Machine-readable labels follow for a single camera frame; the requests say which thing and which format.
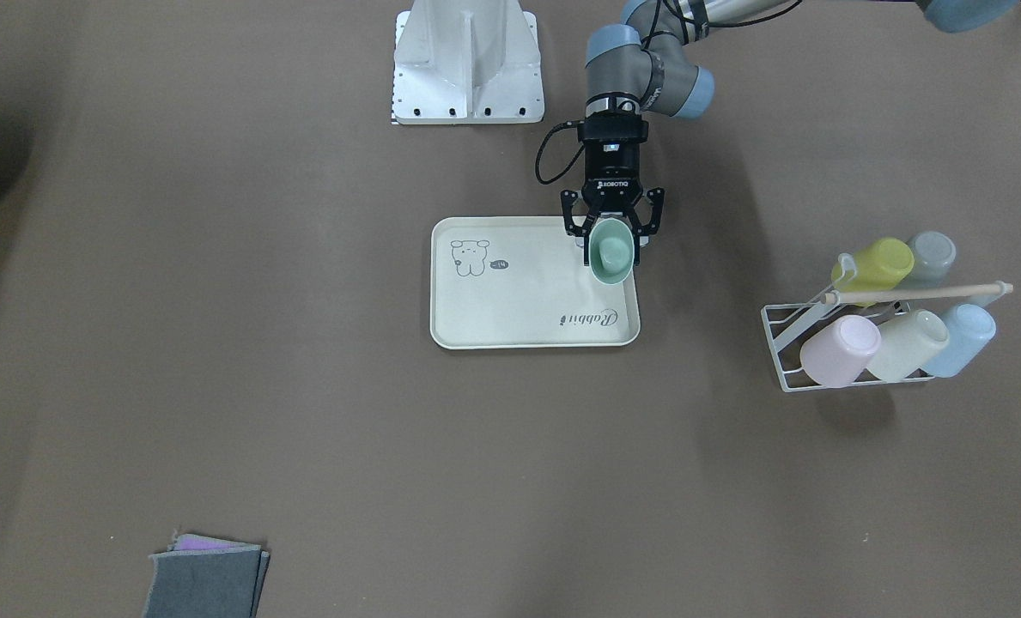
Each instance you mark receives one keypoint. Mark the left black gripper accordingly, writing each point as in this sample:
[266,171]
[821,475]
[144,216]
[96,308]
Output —
[613,176]

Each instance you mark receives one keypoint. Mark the green cup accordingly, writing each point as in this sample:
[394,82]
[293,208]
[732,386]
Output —
[611,251]

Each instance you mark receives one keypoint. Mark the cream tray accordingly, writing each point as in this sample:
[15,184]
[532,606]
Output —
[519,282]

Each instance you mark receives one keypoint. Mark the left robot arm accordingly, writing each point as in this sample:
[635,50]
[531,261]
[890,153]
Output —
[634,67]

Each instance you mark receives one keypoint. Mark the white cup rack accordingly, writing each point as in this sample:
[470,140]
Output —
[787,326]

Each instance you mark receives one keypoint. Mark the pink cup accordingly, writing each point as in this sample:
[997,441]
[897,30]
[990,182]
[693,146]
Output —
[838,353]

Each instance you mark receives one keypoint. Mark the yellow cup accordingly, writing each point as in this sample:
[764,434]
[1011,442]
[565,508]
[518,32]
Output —
[879,267]

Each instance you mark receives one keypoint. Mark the grey cup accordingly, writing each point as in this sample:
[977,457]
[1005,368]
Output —
[934,254]

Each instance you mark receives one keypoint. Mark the cream cup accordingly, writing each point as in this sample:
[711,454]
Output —
[908,341]

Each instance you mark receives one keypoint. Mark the blue cup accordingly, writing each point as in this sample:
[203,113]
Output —
[971,328]

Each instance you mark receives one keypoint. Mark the grey folded cloth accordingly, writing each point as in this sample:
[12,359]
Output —
[204,576]

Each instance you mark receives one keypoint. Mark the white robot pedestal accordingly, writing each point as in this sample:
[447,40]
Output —
[466,62]

